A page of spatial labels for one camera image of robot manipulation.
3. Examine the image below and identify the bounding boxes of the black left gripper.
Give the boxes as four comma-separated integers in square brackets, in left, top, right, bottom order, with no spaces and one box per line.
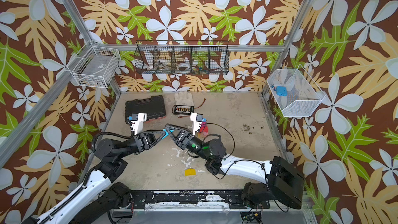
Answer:
[116,130,166,161]

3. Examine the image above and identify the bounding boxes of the yellow rounded wood block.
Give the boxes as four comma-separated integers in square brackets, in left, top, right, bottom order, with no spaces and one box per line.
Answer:
[184,168,196,176]

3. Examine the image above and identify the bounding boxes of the teal wood block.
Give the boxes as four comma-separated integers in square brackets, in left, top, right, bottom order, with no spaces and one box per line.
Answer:
[162,131,169,139]

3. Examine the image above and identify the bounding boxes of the red wood block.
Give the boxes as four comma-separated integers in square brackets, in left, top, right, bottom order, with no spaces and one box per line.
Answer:
[200,126,208,133]

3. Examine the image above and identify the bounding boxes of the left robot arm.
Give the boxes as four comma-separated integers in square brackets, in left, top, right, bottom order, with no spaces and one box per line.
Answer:
[23,130,168,224]

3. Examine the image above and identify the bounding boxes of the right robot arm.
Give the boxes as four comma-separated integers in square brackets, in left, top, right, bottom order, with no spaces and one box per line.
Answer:
[165,124,304,209]

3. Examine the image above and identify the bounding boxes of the black charging board yellow connectors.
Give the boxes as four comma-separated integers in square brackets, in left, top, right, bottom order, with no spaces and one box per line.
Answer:
[172,99,206,116]

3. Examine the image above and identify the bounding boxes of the black and red tool case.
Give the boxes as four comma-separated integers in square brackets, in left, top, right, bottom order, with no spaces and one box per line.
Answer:
[125,95,166,124]

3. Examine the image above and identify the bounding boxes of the white work glove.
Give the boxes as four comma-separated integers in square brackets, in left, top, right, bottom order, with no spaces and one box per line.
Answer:
[174,91,194,106]

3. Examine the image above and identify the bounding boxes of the blue object in basket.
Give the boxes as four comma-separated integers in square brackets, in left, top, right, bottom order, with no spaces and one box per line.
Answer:
[274,86,288,96]

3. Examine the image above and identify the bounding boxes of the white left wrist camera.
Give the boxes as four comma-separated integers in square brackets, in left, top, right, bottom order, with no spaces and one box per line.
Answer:
[127,113,147,135]

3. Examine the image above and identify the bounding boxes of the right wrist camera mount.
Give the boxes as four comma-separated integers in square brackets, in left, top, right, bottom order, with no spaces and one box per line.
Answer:
[190,113,206,136]

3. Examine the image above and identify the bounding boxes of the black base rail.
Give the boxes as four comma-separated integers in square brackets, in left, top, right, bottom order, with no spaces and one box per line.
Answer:
[131,189,271,210]

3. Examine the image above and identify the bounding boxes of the aluminium frame post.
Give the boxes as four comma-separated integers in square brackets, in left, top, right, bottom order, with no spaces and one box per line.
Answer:
[62,0,121,95]

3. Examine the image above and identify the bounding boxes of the black wire basket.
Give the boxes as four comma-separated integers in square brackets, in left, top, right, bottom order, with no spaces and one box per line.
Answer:
[133,40,230,75]

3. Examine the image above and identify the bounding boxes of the white wire basket left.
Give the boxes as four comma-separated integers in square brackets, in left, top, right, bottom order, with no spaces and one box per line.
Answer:
[68,44,121,88]

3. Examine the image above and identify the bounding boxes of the white wire basket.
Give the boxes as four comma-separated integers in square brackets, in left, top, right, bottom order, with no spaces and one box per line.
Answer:
[267,65,326,118]
[68,44,121,88]

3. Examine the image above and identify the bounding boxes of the white wire basket right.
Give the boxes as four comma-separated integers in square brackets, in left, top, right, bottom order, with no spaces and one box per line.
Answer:
[267,65,326,118]

